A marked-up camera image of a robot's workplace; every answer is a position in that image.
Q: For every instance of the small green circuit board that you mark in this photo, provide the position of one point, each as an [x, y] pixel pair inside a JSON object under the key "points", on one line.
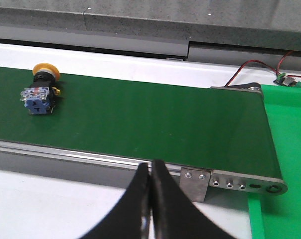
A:
{"points": [[287, 81]]}

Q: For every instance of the green conveyor belt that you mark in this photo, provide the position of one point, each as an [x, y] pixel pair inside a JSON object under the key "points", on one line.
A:
{"points": [[212, 128]]}

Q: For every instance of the bright green plastic bin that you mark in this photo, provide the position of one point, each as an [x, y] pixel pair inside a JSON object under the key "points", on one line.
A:
{"points": [[279, 217]]}

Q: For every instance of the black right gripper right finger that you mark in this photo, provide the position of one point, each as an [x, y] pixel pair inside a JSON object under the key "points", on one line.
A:
{"points": [[174, 215]]}

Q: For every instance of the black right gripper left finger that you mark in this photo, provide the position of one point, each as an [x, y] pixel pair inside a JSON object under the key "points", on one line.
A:
{"points": [[130, 217]]}

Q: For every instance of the small metal bracket plate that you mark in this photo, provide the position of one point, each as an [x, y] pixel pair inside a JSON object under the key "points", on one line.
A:
{"points": [[194, 183]]}

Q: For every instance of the aluminium conveyor frame rail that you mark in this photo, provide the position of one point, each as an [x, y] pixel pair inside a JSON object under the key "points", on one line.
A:
{"points": [[114, 170]]}

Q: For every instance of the yellow push button switch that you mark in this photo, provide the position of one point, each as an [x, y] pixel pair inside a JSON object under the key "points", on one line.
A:
{"points": [[39, 97]]}

